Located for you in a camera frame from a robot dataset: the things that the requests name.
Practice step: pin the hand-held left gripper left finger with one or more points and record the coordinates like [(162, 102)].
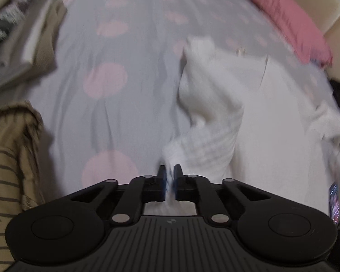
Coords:
[(163, 182)]

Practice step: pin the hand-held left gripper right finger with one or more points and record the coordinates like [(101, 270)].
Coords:
[(178, 182)]

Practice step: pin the white crinkled garment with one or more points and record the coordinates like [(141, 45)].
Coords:
[(257, 119)]

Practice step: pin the grey pink-dotted bed sheet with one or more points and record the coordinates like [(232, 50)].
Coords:
[(116, 119)]

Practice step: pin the tan striped garment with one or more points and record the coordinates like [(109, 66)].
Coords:
[(5, 175)]

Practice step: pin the colourful printed box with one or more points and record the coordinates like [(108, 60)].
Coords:
[(335, 204)]

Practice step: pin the light grey folded garment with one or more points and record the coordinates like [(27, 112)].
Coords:
[(14, 56)]

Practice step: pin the pink pillow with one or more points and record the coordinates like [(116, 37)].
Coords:
[(286, 17)]

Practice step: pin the dark floral folded garment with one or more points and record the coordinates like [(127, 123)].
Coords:
[(5, 21)]

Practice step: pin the cream padded headboard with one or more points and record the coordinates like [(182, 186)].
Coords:
[(338, 19)]

